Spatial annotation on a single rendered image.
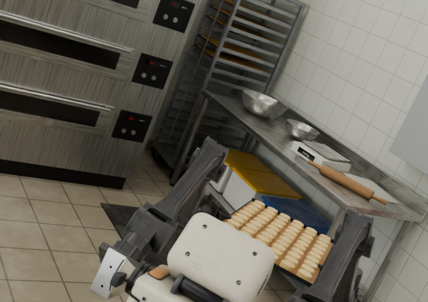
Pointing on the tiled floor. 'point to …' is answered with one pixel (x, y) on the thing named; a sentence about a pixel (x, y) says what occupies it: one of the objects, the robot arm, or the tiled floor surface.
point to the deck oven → (87, 73)
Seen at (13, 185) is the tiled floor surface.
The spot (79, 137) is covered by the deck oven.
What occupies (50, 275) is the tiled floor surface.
